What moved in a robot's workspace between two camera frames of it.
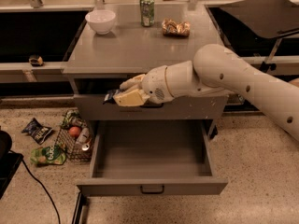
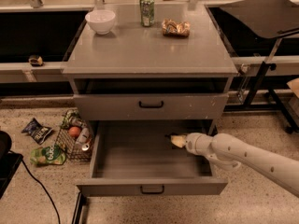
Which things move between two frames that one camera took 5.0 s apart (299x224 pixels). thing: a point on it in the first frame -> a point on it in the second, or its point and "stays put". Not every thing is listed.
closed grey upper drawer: x=184 y=107 stays put
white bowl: x=102 y=21 stays put
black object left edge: x=9 y=162 stays put
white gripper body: x=154 y=83 -> x=193 y=143
